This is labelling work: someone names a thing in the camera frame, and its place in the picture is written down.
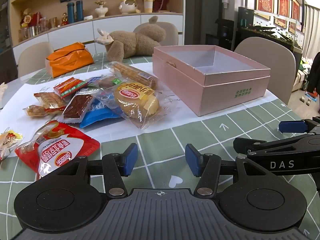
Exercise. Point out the clear blue print packet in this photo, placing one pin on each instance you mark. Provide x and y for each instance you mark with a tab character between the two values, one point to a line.
107	97

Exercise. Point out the dark cloth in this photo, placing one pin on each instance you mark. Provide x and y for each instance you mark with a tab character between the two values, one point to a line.
314	72

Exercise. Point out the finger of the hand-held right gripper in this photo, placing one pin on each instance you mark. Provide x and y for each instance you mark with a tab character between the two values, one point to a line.
291	126
243	143

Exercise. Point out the brown snack green label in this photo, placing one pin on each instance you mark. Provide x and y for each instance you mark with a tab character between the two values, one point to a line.
107	82

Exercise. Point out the white printed placemat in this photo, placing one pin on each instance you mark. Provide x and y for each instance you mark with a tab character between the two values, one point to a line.
180	112

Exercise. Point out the dark brown square snack packet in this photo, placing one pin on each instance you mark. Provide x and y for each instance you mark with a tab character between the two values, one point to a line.
77	106

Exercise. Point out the black water dispenser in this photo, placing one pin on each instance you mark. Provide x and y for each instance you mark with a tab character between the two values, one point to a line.
225	32

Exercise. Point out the blue snack packet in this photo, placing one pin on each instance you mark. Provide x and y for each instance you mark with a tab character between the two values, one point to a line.
97	117

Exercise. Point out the green checked tablecloth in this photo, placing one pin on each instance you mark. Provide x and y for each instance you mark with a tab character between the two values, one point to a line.
225	140

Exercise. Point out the white flower vase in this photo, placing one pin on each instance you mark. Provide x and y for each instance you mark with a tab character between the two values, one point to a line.
101	11

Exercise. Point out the yellow white snack packet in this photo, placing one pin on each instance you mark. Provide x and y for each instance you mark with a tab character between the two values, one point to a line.
8	140

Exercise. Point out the yellow bread packet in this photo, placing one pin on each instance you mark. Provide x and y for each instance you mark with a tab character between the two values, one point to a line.
136	97

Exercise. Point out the clear wafer stick packet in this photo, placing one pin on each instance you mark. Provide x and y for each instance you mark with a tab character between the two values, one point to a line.
132	73

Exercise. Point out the large red snack packet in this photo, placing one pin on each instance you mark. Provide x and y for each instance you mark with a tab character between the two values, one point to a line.
62	142

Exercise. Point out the metal cup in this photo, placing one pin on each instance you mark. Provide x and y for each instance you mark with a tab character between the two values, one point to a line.
33	31

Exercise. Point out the small blue wrapper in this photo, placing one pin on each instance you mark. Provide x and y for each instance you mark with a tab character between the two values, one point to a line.
93	80

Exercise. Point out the red doll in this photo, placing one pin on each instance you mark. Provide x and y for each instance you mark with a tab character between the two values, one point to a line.
28	18

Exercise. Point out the red green snack packet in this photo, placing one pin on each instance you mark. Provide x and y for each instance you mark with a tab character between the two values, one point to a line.
70	85

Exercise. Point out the round cracker packet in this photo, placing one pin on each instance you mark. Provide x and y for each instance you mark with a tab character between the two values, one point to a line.
50	100

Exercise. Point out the pink cardboard box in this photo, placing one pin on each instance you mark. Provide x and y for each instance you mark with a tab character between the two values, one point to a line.
225	92

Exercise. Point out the white rabbit figure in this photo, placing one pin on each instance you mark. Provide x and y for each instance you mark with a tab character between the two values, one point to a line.
127	6

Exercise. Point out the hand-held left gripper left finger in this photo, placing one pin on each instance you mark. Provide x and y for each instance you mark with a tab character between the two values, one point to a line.
131	158

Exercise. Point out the orange paper bag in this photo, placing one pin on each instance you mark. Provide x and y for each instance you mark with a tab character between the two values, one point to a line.
70	60

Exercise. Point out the dark red plush figure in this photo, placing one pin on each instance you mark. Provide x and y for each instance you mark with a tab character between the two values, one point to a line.
161	1

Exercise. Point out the white wooden shelf cabinet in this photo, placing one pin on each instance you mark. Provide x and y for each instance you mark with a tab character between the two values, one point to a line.
70	33

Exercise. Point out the blue thermos bottle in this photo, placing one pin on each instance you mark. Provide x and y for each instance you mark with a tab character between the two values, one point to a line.
70	12
79	11

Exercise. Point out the red framed wall picture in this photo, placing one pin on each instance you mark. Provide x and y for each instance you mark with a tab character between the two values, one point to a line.
295	15
264	2
281	7

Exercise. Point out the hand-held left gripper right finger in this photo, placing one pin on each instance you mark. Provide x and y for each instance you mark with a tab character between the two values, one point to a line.
193	160

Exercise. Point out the beige scalloped fabric cover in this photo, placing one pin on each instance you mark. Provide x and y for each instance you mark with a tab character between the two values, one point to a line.
3	92

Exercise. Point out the red gold figurine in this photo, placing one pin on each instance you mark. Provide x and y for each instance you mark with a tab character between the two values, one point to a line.
64	19

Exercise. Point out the brown plush toy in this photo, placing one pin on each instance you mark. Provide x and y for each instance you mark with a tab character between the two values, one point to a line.
130	45

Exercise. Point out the clear glass cup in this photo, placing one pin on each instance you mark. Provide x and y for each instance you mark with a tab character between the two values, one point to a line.
53	23

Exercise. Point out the glass fish tank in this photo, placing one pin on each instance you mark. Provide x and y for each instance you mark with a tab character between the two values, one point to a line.
275	32

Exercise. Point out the yellow white cup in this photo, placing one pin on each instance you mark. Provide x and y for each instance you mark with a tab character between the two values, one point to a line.
148	5

